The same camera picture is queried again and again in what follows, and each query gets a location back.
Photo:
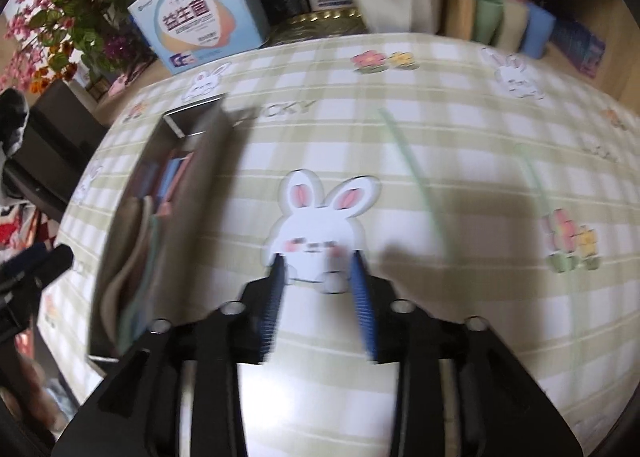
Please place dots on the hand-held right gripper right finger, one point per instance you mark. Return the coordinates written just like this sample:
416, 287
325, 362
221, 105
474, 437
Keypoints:
362, 309

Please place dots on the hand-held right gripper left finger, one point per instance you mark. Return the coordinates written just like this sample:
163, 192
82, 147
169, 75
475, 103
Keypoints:
272, 309

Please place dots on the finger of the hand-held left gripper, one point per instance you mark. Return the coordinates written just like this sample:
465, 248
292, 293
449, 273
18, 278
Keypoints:
56, 258
27, 259

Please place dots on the green chopstick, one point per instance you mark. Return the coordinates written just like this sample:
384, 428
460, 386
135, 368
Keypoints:
537, 177
415, 177

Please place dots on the stainless steel perforated tray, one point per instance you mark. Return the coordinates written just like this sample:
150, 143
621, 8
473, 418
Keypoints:
200, 177

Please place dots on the person's left hand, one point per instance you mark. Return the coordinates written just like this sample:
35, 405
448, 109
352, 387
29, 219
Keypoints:
37, 382

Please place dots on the checked rabbit print tablecloth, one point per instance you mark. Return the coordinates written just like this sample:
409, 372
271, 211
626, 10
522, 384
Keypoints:
450, 337

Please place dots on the black chair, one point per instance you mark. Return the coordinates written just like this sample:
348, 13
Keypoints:
60, 147

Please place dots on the pink cloth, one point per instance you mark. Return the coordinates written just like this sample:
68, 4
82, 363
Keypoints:
120, 83

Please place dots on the pink blossom artificial plant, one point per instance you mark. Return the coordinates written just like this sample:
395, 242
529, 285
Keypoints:
65, 12

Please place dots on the light blue printed box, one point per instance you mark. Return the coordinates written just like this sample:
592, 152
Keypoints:
197, 17

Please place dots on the gold metal tray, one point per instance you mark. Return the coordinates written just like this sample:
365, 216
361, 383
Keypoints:
320, 27

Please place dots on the green cup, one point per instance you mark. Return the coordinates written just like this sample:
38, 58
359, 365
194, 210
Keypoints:
487, 19

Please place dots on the beige cup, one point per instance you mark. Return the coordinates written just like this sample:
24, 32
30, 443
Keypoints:
514, 27

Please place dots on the blue cup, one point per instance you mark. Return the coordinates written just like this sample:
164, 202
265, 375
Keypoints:
539, 32

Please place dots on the blue patterned box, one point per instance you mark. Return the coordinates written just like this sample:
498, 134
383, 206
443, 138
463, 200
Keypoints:
580, 47

